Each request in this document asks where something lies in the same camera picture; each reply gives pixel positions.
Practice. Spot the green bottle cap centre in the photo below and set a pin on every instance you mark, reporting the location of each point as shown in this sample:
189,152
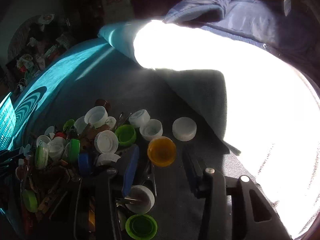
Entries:
126,135

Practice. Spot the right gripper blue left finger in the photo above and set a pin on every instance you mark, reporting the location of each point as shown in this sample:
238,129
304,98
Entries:
130,171

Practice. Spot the brown bottle cap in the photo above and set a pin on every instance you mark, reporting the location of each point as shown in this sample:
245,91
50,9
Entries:
104,103

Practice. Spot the metal clip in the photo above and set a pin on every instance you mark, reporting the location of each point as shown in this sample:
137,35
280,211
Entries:
128,201

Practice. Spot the white quilt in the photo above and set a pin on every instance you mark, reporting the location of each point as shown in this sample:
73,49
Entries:
262,108

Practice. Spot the green open bottle cap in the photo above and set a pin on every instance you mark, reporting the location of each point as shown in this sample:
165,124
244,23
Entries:
142,227

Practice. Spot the white perforated plastic basket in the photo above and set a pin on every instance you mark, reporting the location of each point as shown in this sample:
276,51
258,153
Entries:
7,122

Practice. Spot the white bottle cap front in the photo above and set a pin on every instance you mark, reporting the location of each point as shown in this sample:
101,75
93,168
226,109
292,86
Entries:
146,195

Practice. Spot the white bottle cap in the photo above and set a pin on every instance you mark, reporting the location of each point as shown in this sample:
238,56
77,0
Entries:
184,129
146,195

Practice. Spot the blue bottle cap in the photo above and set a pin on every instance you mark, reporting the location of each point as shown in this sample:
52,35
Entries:
83,162

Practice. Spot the white bottle cap far right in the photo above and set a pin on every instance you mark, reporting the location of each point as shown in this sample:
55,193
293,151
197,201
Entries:
184,129

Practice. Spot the purple down jacket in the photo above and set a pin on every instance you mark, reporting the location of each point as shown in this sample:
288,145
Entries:
292,37

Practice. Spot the stacked cardboard boxes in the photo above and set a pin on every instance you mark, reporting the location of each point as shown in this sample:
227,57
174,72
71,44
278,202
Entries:
117,10

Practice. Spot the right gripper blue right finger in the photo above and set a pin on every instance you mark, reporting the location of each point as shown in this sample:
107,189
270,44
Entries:
194,167

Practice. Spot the orange open bottle cap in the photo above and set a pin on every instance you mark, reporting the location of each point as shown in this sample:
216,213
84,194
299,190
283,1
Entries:
162,151

